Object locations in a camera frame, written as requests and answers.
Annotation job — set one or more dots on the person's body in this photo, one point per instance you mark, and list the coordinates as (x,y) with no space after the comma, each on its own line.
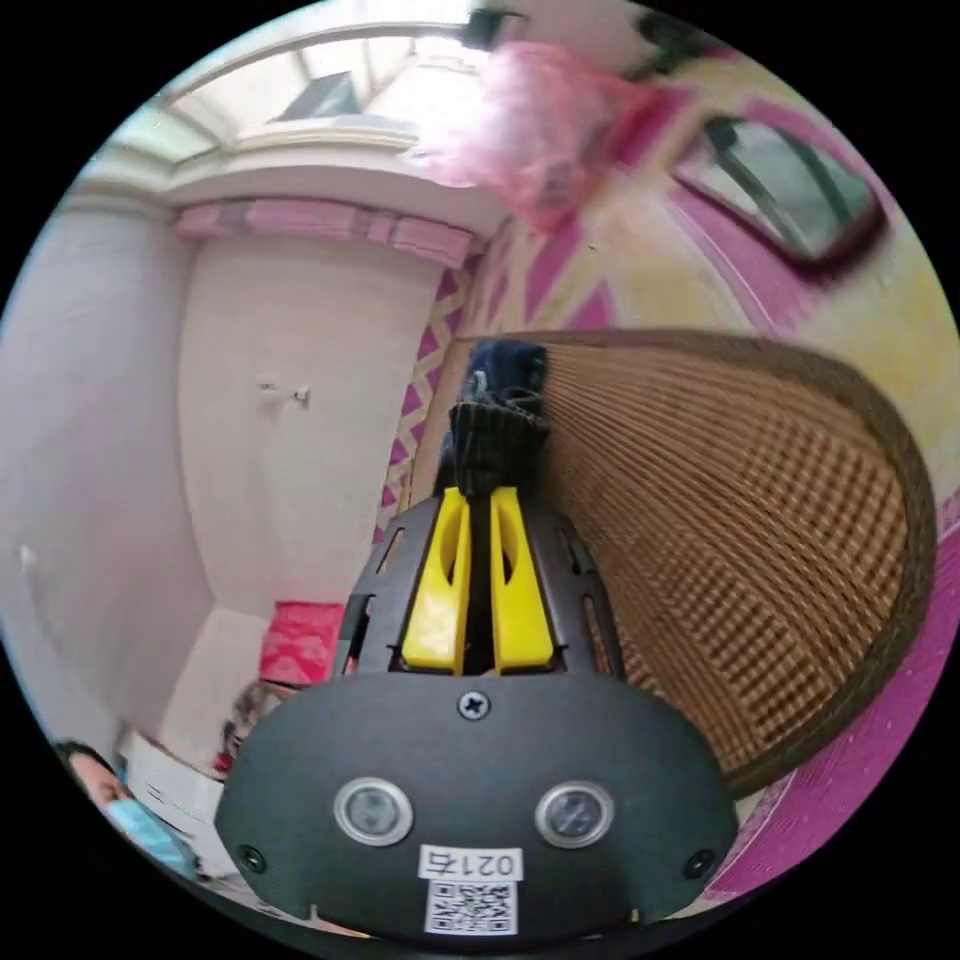
(120,802)

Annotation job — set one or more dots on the window with white frame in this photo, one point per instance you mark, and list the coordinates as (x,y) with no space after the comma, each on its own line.
(315,82)

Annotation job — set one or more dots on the red patterned bag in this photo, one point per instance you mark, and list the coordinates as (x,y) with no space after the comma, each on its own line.
(301,641)

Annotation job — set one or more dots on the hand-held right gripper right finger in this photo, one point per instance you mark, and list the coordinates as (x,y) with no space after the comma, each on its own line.
(519,600)

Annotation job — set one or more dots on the black jeans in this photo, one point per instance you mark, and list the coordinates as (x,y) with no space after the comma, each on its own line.
(495,442)

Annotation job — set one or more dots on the pink plastic bag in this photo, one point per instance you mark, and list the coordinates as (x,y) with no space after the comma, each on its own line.
(540,135)

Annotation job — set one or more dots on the bed with woven mat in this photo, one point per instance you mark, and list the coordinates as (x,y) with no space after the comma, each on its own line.
(735,540)

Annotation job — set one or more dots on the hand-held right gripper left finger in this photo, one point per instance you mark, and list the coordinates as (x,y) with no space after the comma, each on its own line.
(436,600)

